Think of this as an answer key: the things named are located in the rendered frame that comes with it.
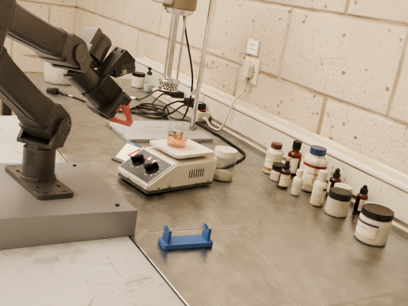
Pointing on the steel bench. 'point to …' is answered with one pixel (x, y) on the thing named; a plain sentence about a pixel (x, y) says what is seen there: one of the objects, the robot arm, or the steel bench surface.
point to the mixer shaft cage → (166, 84)
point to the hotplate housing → (174, 173)
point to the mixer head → (179, 6)
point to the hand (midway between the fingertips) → (129, 122)
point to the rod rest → (169, 241)
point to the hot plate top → (198, 150)
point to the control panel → (144, 167)
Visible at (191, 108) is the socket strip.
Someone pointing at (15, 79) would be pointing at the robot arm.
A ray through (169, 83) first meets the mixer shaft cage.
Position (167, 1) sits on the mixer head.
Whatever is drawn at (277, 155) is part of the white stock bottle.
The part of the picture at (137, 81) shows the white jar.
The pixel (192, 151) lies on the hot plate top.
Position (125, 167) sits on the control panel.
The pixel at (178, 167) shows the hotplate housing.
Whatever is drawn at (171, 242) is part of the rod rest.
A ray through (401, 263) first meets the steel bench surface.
